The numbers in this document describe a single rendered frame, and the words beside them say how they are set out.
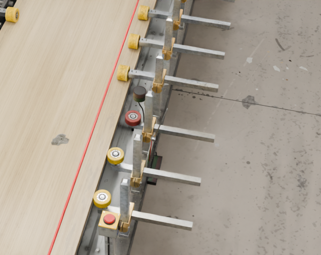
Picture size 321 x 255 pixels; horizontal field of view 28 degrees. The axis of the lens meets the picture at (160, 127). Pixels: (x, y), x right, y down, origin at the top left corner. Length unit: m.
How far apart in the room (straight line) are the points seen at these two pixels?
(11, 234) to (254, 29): 2.96
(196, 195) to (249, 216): 0.35
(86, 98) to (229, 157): 1.30
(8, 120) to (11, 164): 0.28
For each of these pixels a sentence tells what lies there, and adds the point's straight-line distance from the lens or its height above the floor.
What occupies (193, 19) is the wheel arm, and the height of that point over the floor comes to 0.96.
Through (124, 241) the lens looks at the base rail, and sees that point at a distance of 2.96.
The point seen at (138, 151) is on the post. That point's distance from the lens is 2.84.
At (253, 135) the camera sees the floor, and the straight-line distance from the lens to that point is 4.34.
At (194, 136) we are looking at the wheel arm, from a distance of 3.15.
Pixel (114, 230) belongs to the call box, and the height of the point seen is 1.21.
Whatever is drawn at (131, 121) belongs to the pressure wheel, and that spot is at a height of 0.91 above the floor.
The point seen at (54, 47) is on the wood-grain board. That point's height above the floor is 0.90.
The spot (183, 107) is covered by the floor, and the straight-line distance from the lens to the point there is 4.43.
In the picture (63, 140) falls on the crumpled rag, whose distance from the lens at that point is 3.05.
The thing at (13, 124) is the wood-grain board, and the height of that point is 0.90.
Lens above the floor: 3.26
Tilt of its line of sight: 49 degrees down
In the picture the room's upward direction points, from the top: 4 degrees clockwise
